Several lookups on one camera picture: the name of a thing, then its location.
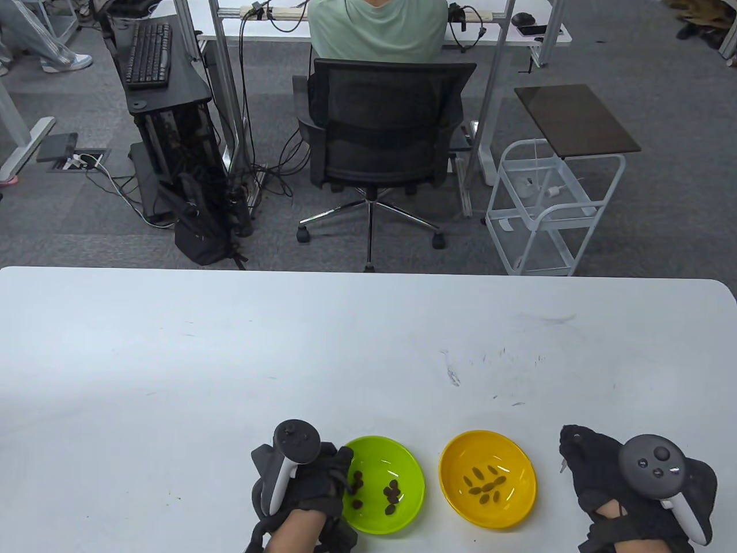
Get black computer tower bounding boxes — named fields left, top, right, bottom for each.
left=134, top=103, right=226, bottom=188

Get black looped cable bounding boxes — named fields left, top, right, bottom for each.
left=446, top=3, right=484, bottom=54

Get green plastic bowl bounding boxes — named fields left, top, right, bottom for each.
left=340, top=436, right=426, bottom=535

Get white charger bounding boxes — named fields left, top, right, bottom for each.
left=520, top=176, right=568, bottom=200

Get person's left hand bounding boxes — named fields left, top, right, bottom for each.
left=287, top=441, right=354, bottom=519

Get black backpack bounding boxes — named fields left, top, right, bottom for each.
left=158, top=173, right=248, bottom=270

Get black wrist strap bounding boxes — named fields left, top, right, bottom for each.
left=578, top=516, right=694, bottom=553
left=314, top=516, right=358, bottom=553

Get white desk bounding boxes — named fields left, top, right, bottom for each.
left=196, top=0, right=573, bottom=186

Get black keyboard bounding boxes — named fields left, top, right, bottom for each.
left=125, top=23, right=172, bottom=90

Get floor socket box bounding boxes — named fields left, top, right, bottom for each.
left=47, top=148, right=111, bottom=173

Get beige power strip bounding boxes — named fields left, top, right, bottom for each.
left=239, top=5, right=309, bottom=21

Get white floor cable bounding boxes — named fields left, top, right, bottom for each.
left=81, top=156, right=176, bottom=230

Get black floor plate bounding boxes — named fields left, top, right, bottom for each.
left=37, top=133, right=79, bottom=163

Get grey tracking controller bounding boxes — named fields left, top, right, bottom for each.
left=252, top=419, right=321, bottom=517
left=619, top=434, right=718, bottom=546

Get white desk leg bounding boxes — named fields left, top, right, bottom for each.
left=0, top=75, right=56, bottom=181

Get person's right hand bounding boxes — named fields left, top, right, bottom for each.
left=560, top=425, right=662, bottom=514

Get white wire cart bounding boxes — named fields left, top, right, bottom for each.
left=485, top=138, right=627, bottom=277

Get brown side table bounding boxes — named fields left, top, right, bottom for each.
left=514, top=84, right=642, bottom=160

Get yellow plastic bowl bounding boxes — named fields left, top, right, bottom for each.
left=439, top=430, right=538, bottom=529

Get black shoes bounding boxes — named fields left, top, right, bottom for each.
left=677, top=20, right=727, bottom=50

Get person's left forearm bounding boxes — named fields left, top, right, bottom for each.
left=268, top=510, right=326, bottom=553

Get pile of dark raisins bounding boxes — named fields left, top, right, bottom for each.
left=345, top=471, right=402, bottom=516

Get black standing desk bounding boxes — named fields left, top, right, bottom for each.
left=98, top=0, right=234, bottom=225

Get black mesh office chair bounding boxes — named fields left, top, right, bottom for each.
left=292, top=58, right=478, bottom=272

